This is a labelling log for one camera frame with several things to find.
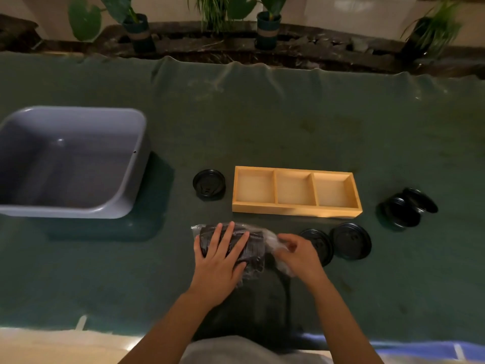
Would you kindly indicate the spiky potted plant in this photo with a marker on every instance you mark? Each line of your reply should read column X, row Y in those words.
column 430, row 30

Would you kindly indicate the person's left hand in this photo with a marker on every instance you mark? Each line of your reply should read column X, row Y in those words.
column 216, row 269

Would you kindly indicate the green table cloth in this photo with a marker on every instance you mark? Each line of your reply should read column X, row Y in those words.
column 288, row 125

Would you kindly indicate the grassy green plant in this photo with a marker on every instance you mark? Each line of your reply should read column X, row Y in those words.
column 210, row 9

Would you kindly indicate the clear bag of black lids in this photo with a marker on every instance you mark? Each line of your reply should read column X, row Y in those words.
column 255, row 248

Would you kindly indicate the person's right fingers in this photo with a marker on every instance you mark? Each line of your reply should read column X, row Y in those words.
column 285, row 250

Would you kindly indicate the person's left thumb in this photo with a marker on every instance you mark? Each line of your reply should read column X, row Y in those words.
column 242, row 269

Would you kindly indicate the wooden three-compartment tray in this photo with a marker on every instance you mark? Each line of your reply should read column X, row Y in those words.
column 295, row 208

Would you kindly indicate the person's left little finger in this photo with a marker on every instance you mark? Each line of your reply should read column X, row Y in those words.
column 199, row 247

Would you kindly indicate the person's right forearm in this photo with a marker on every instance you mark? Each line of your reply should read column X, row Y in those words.
column 341, row 322

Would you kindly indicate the person's left forearm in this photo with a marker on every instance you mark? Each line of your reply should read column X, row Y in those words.
column 178, row 326

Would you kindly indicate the broad-leaf potted plant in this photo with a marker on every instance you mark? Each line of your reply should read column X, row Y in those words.
column 113, row 15

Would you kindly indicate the person's grey shirt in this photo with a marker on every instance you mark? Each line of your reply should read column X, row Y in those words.
column 246, row 352

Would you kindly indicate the black plastic cup lid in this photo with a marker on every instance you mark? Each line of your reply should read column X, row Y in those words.
column 350, row 241
column 423, row 200
column 320, row 242
column 209, row 184
column 402, row 214

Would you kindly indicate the person's left middle finger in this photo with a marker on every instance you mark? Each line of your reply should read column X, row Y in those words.
column 228, row 238

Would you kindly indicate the blue-grey plastic tub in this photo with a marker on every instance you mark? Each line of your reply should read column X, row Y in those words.
column 68, row 166

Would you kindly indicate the person's right hand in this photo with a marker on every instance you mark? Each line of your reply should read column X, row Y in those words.
column 303, row 261

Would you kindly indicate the dark stone planter ledge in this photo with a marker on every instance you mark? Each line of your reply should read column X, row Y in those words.
column 227, row 45

